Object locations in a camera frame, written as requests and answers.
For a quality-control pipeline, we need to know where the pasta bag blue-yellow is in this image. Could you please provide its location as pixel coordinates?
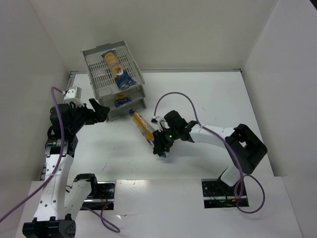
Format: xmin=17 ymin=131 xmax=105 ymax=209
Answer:
xmin=114 ymin=92 xmax=131 ymax=108
xmin=129 ymin=109 xmax=169 ymax=158
xmin=102 ymin=49 xmax=136 ymax=91

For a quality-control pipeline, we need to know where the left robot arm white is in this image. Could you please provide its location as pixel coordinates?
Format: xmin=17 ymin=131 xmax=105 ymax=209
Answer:
xmin=22 ymin=99 xmax=110 ymax=238

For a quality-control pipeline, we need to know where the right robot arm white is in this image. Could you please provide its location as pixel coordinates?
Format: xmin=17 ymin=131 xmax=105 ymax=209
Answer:
xmin=151 ymin=110 xmax=267 ymax=187

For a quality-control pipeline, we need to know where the grey three-tier tray shelf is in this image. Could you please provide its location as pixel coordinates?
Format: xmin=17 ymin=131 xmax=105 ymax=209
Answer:
xmin=82 ymin=40 xmax=146 ymax=122

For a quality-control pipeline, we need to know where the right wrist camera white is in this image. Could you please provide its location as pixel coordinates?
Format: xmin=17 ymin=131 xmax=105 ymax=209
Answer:
xmin=151 ymin=116 xmax=166 ymax=131

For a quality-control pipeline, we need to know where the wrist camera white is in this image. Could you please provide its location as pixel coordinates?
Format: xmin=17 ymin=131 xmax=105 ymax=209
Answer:
xmin=151 ymin=116 xmax=166 ymax=131
xmin=64 ymin=87 xmax=84 ymax=107

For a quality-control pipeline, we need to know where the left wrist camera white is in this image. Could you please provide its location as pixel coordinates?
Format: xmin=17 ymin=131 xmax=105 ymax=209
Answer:
xmin=64 ymin=87 xmax=84 ymax=107

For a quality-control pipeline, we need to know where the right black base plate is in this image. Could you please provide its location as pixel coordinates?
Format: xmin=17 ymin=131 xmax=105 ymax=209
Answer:
xmin=201 ymin=179 xmax=249 ymax=209

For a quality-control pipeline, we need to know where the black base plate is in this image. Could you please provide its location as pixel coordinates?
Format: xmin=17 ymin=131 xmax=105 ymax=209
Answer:
xmin=83 ymin=181 xmax=115 ymax=211
xmin=201 ymin=179 xmax=249 ymax=209

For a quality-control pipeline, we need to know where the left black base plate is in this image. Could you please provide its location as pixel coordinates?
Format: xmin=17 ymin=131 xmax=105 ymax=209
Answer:
xmin=83 ymin=181 xmax=115 ymax=211

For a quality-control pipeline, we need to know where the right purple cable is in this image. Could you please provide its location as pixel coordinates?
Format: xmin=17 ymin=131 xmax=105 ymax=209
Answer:
xmin=154 ymin=92 xmax=266 ymax=214

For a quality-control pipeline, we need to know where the purple cable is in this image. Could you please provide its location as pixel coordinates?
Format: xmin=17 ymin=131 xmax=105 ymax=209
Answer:
xmin=154 ymin=92 xmax=266 ymax=214
xmin=0 ymin=86 xmax=121 ymax=233

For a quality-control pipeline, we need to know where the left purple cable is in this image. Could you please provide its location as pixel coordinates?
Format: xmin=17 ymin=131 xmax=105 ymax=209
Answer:
xmin=0 ymin=86 xmax=121 ymax=233

